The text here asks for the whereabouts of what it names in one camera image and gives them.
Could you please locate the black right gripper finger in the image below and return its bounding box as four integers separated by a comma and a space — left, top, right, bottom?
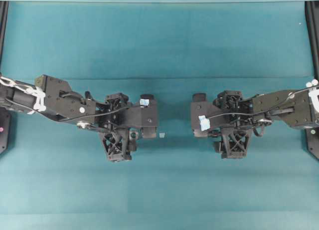
193, 129, 207, 138
192, 93, 206, 102

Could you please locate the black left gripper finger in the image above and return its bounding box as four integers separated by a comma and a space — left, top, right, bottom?
141, 127, 157, 138
140, 94, 155, 106

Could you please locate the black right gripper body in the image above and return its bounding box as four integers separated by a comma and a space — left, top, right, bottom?
190, 90, 253, 138

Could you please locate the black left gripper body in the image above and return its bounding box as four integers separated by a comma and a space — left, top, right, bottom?
97, 93, 158, 131

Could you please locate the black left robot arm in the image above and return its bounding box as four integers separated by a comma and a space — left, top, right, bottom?
0, 75, 158, 138

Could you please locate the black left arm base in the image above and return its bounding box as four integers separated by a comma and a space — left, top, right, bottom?
0, 107, 11, 154

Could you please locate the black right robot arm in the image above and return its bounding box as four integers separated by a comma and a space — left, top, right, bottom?
190, 79, 319, 138

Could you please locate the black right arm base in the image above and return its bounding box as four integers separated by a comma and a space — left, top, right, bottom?
305, 128, 319, 160

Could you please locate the teal table cloth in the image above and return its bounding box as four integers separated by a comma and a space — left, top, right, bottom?
0, 2, 319, 230

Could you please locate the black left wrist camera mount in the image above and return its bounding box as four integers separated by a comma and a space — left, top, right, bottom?
99, 129, 139, 162

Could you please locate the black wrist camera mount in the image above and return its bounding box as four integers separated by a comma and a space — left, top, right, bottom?
99, 129, 139, 162
213, 128, 252, 159

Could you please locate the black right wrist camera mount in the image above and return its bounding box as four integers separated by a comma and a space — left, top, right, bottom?
213, 128, 252, 159

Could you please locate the black right side frame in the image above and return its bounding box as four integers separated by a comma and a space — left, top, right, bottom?
305, 0, 319, 79

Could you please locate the black frame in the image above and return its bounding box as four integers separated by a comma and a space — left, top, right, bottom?
0, 1, 9, 59
305, 0, 319, 79

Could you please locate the black left side frame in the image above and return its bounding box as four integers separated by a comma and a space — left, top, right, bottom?
0, 1, 9, 59

